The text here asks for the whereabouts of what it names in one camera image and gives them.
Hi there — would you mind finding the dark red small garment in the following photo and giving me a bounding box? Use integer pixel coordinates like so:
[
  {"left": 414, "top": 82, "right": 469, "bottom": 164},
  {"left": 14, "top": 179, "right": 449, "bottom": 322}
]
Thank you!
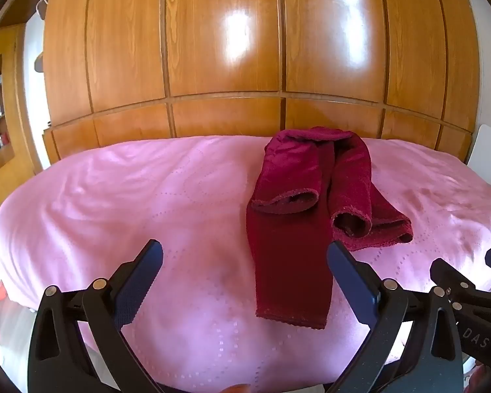
[{"left": 246, "top": 127, "right": 413, "bottom": 329}]

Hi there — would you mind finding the pink bedspread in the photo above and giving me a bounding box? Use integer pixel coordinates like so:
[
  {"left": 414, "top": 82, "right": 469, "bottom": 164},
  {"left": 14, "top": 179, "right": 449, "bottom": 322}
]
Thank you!
[{"left": 0, "top": 137, "right": 491, "bottom": 392}]

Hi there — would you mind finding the wooden wall shelf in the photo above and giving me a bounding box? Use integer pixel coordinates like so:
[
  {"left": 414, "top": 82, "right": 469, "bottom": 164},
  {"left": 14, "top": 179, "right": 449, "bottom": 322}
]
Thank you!
[{"left": 0, "top": 25, "right": 42, "bottom": 206}]

